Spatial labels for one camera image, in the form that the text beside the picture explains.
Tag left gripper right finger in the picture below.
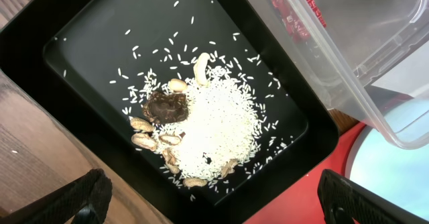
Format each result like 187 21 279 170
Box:
317 169 428 224

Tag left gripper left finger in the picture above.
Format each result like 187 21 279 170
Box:
1 168 113 224

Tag light blue plate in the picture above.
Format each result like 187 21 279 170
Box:
345 126 428 220

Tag food scraps rice and peanuts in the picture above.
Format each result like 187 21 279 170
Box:
53 0 296 203

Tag red snack wrapper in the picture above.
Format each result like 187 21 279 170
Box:
270 0 326 42

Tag black waste tray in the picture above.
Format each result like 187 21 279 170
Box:
1 0 339 223

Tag clear plastic waste bin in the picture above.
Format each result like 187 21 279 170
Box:
248 0 428 149

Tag red serving tray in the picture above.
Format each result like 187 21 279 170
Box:
246 123 366 224

